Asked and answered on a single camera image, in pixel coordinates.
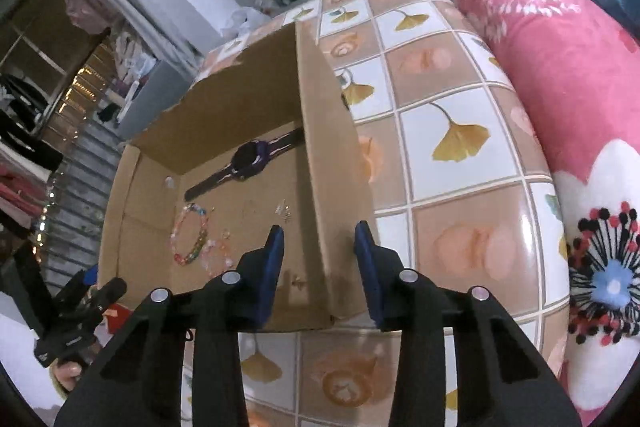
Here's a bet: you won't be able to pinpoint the pink hanging garment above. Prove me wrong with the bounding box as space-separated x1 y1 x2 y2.
65 0 113 35

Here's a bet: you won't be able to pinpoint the brown cardboard box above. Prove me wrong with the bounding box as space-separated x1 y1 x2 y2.
97 22 377 333

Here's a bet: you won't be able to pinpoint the red hanging clothes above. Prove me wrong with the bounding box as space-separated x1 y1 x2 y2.
0 162 53 228

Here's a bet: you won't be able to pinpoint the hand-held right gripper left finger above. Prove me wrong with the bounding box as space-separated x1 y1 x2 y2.
54 224 287 427

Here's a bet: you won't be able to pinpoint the dark hanging clothes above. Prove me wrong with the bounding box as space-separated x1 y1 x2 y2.
0 74 68 172

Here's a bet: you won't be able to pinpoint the grey board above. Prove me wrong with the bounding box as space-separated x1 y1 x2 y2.
117 59 198 140

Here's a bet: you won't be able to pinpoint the pink bead bracelet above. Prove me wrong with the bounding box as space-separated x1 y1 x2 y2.
200 229 236 278

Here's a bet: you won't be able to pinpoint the white plastic bag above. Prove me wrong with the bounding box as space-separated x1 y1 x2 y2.
222 7 266 35
115 29 157 82

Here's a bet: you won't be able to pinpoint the multicolour bead bracelet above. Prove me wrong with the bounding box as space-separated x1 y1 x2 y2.
170 202 213 267

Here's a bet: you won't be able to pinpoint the black smart watch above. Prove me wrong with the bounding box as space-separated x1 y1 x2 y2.
184 127 306 202

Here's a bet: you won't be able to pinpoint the person's left hand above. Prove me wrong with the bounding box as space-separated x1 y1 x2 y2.
49 357 85 394

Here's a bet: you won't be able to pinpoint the tile print tablecloth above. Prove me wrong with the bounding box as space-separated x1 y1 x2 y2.
182 0 571 427

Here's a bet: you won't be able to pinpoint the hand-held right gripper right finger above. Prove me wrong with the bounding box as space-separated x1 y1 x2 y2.
352 221 583 427

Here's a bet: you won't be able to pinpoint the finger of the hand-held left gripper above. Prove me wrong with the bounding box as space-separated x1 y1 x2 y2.
87 278 128 315
57 267 99 311

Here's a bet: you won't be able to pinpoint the pink floral blanket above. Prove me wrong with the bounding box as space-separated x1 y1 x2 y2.
409 0 640 423

